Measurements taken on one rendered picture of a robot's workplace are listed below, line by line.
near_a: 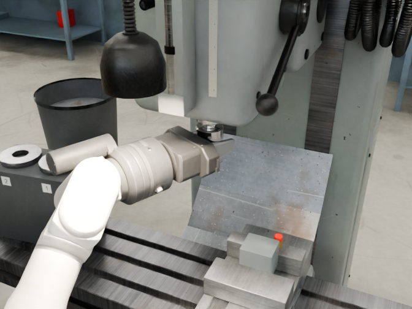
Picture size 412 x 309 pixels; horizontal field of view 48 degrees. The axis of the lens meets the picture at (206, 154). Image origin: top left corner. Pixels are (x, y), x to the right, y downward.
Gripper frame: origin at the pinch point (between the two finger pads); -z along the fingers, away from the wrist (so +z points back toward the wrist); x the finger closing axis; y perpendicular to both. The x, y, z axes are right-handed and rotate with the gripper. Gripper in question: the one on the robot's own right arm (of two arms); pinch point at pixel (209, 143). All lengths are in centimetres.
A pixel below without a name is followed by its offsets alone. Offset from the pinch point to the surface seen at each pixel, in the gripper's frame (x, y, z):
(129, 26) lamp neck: -10.7, -24.6, 20.7
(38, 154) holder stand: 39.2, 13.1, 15.9
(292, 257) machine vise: -12.9, 21.8, -9.5
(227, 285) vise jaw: -10.2, 22.1, 4.5
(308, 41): -5.0, -15.7, -17.4
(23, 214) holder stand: 36.9, 25.1, 22.2
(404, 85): 119, 96, -321
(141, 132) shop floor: 230, 122, -130
